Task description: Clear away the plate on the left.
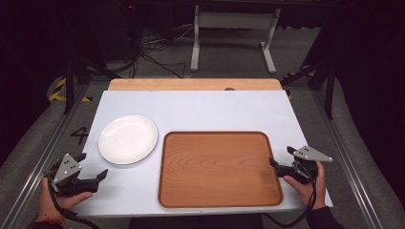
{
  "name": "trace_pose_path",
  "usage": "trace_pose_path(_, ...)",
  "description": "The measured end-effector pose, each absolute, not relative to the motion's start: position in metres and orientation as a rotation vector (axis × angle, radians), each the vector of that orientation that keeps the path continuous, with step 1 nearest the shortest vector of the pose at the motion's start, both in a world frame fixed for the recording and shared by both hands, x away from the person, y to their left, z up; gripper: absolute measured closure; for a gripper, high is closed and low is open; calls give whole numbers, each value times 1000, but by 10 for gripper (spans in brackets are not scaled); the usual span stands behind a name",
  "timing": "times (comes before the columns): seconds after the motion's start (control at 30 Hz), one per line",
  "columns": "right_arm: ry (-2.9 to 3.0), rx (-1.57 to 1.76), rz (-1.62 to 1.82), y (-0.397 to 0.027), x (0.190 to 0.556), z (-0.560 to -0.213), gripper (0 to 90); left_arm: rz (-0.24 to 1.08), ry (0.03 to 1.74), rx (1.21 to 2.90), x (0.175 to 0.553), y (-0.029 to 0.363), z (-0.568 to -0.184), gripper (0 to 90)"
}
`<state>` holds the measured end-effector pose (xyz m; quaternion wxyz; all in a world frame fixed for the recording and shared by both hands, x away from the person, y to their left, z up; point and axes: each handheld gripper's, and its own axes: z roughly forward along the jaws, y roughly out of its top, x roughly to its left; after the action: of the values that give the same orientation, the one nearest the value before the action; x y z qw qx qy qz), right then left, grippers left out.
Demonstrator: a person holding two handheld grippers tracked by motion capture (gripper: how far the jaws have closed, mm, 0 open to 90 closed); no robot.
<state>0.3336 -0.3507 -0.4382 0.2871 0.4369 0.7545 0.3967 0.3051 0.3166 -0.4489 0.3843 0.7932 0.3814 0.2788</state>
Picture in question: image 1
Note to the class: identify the person's right hand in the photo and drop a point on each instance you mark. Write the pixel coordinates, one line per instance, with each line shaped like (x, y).
(307, 194)

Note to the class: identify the grey round table grommet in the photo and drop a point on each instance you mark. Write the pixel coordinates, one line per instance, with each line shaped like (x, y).
(229, 89)

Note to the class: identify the yellow black hazard tape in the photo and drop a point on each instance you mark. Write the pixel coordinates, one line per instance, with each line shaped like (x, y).
(57, 95)

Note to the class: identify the white round plate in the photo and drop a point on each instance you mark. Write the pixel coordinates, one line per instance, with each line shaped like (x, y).
(128, 139)

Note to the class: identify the dark equipment with red light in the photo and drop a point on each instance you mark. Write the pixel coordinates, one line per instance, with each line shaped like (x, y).
(129, 19)

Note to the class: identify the black tripod stand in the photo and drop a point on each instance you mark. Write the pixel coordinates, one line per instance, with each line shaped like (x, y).
(68, 86)
(329, 92)

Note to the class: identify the white metal stand frame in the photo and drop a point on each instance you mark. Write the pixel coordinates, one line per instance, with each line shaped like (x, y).
(234, 21)

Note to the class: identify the aluminium floor rail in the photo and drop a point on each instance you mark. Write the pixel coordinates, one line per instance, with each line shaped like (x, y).
(345, 159)
(38, 173)

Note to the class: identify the brown wooden tray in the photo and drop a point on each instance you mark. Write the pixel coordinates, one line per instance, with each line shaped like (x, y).
(219, 170)

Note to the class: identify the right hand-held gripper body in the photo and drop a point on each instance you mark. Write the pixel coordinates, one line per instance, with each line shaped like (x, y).
(307, 155)

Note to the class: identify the person's left hand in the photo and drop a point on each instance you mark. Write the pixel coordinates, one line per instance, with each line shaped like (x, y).
(52, 203)

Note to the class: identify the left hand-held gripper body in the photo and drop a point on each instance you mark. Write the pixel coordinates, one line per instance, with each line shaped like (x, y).
(65, 171)

